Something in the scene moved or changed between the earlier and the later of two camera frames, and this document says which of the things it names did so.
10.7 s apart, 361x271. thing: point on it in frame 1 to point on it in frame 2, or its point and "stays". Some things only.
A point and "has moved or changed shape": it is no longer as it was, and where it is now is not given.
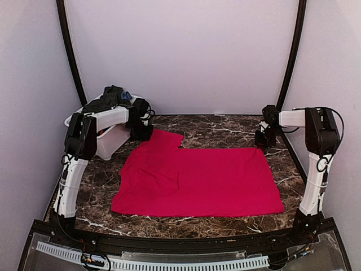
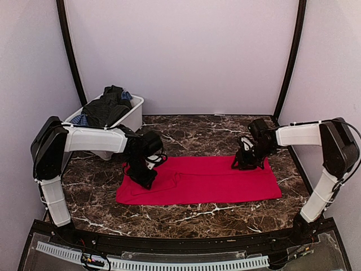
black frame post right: x=294 y=60 stays
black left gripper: x=145 y=136 to x=144 y=181
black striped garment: x=111 y=97 stays
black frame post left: x=70 y=52 stays
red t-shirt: x=159 y=177 has moved or changed shape
